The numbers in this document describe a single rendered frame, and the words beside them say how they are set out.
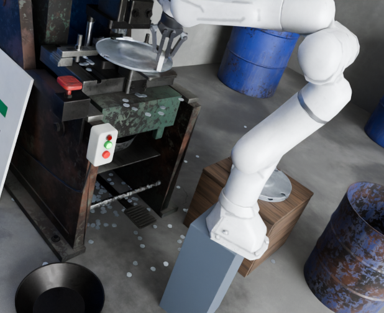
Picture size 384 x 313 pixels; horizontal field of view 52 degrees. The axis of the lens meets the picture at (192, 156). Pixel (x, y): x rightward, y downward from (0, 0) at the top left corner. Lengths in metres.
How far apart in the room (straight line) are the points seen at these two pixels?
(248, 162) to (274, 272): 1.00
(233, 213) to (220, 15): 0.59
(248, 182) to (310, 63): 0.42
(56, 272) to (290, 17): 1.20
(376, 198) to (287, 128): 1.08
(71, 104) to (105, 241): 0.73
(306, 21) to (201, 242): 0.75
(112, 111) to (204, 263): 0.62
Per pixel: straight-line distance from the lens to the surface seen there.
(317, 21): 1.04
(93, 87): 1.47
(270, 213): 1.69
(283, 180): 1.90
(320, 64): 0.97
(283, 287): 1.95
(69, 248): 1.73
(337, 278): 1.89
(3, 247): 1.77
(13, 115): 1.76
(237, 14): 1.07
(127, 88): 1.53
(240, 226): 1.27
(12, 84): 1.77
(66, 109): 1.30
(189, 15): 1.12
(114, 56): 1.48
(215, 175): 1.77
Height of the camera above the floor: 1.32
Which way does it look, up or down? 32 degrees down
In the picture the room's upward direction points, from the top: 19 degrees clockwise
